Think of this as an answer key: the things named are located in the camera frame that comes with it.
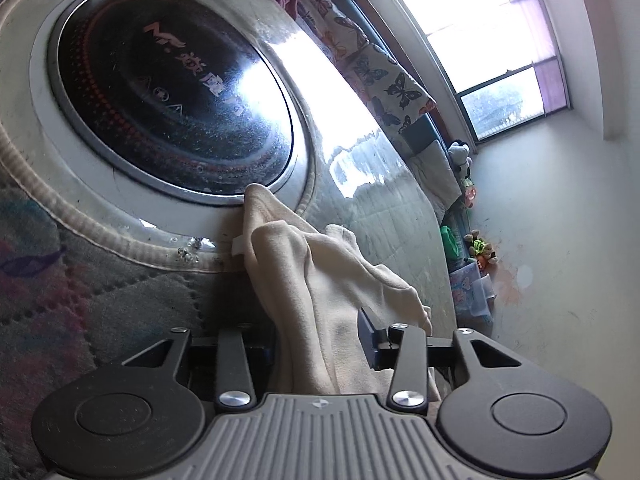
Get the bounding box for cream sweatshirt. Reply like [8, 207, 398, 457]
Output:
[242, 184, 433, 396]

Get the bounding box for clear plastic storage box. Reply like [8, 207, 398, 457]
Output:
[449, 260, 495, 323]

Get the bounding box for small plush toys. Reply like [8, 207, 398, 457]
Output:
[463, 230, 498, 270]

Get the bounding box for green bowl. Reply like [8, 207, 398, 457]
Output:
[439, 224, 463, 266]

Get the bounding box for panda plush toy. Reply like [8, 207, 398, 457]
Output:
[448, 141, 472, 178]

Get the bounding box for grey cushion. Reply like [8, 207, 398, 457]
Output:
[409, 140, 461, 218]

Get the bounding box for butterfly pillow right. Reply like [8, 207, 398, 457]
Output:
[343, 44, 436, 136]

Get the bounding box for butterfly pillow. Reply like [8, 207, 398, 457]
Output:
[343, 44, 436, 136]
[294, 0, 370, 68]

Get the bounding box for black round induction cooktop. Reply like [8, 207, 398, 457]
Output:
[47, 0, 297, 205]

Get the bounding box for window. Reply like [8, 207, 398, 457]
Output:
[370, 0, 570, 142]

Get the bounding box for butterfly pillow left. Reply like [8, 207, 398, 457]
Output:
[294, 0, 370, 68]

